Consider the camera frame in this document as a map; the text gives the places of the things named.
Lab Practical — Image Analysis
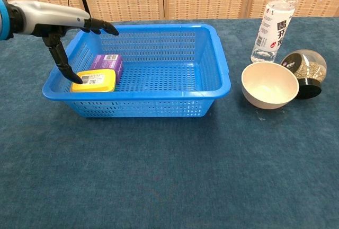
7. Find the purple box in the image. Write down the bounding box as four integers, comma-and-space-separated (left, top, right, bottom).
89, 54, 124, 83

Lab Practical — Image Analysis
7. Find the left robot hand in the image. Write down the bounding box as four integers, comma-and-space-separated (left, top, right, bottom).
10, 0, 120, 84

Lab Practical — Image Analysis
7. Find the yellow-lidded green container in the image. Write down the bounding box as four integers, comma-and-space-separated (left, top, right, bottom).
69, 68, 117, 93

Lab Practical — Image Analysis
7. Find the round jar with black lid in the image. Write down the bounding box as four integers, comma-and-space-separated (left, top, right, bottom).
280, 49, 327, 100

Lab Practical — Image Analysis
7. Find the beige bowl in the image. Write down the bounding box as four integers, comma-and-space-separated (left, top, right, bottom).
240, 61, 300, 110

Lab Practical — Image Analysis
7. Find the blue plastic basket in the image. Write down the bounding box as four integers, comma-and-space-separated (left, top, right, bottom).
42, 23, 231, 118

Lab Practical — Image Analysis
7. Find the blue table mat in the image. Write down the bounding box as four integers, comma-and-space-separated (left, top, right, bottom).
0, 16, 339, 229

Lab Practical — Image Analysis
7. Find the clear water bottle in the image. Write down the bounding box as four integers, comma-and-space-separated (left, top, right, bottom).
250, 0, 301, 65

